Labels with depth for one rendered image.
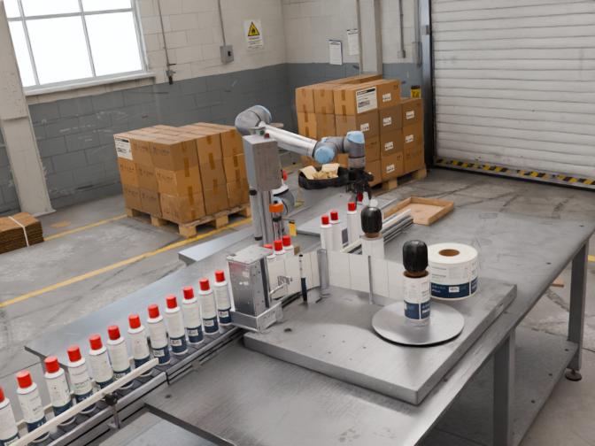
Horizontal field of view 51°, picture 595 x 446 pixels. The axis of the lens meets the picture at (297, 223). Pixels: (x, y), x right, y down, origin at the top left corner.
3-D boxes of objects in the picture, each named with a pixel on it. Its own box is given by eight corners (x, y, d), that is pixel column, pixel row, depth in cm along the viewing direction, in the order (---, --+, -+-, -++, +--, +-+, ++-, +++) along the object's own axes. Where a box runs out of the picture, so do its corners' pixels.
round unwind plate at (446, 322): (438, 356, 193) (438, 352, 193) (355, 333, 212) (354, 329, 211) (478, 314, 215) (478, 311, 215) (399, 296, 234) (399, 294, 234)
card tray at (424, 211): (428, 226, 318) (428, 218, 317) (383, 219, 334) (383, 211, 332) (453, 208, 340) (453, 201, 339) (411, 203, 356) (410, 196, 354)
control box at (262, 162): (257, 192, 238) (251, 143, 231) (247, 182, 253) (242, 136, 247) (282, 188, 240) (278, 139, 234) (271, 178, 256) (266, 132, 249)
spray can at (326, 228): (329, 263, 270) (326, 219, 264) (320, 261, 274) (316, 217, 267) (336, 259, 274) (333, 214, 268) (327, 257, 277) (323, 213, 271)
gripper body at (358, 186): (345, 194, 284) (343, 168, 281) (355, 188, 291) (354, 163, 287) (359, 196, 280) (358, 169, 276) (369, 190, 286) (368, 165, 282)
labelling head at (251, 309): (258, 333, 217) (249, 265, 209) (231, 325, 225) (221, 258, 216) (283, 316, 227) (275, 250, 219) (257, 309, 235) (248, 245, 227)
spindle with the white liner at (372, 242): (378, 285, 245) (374, 212, 236) (359, 280, 251) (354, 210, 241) (390, 276, 252) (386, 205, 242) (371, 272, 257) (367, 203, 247)
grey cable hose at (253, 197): (258, 242, 248) (252, 190, 241) (252, 240, 250) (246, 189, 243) (265, 238, 250) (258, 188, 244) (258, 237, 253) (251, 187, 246)
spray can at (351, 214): (355, 248, 285) (352, 204, 278) (346, 246, 288) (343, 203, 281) (361, 243, 289) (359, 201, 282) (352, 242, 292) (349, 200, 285)
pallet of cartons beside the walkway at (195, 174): (256, 215, 634) (246, 126, 605) (187, 240, 583) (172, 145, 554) (190, 196, 720) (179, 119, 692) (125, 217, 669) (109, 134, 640)
